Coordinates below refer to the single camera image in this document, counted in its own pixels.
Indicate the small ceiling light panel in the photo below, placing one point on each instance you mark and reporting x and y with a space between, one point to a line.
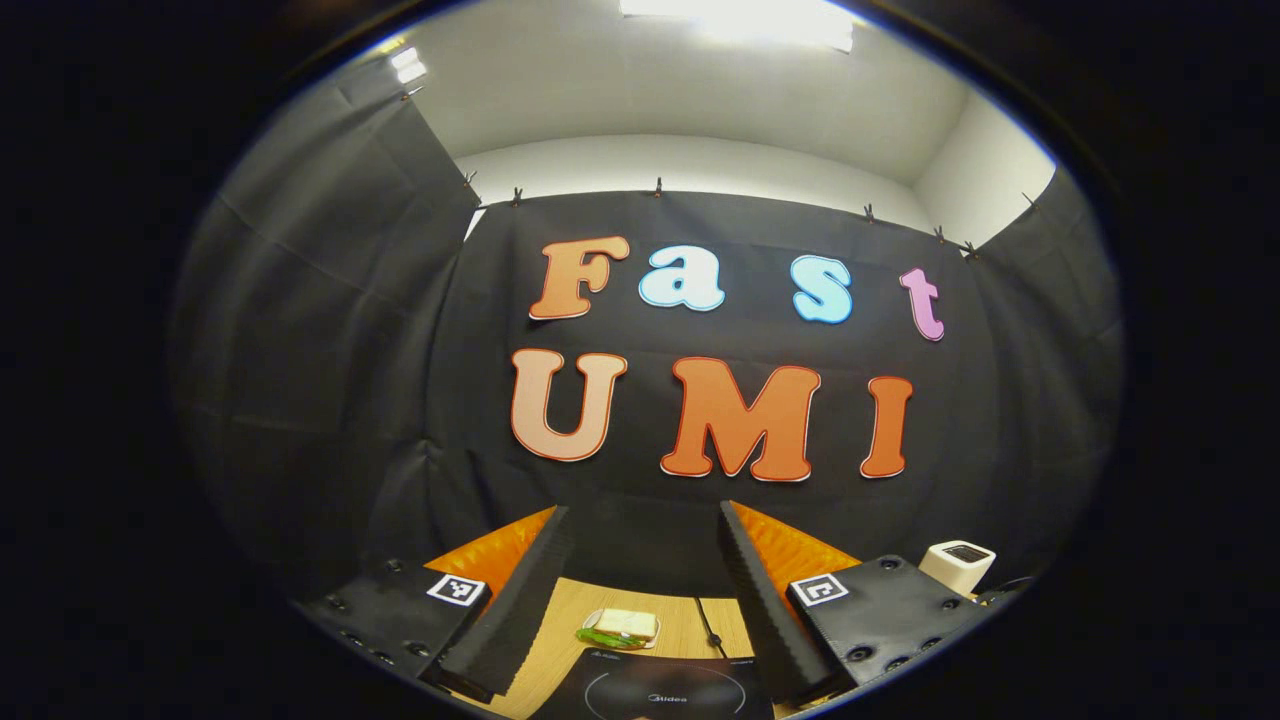
408 65

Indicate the row of cloth clips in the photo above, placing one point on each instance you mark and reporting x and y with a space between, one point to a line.
658 187

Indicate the sandwich with lettuce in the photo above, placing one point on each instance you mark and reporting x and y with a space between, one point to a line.
625 625

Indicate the white sandwich plate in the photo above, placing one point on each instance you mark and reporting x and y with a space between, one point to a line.
652 640

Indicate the black backdrop cloth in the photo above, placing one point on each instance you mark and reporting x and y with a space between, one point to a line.
640 530

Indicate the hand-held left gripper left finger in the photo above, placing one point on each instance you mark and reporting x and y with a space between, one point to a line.
510 610

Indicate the white toaster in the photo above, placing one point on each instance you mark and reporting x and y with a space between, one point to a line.
950 570

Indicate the large ceiling light panel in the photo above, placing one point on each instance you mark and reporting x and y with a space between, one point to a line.
740 20

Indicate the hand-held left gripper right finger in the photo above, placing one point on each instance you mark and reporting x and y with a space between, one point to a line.
765 620

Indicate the black induction cooktop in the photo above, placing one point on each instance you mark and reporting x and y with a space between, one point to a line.
650 690

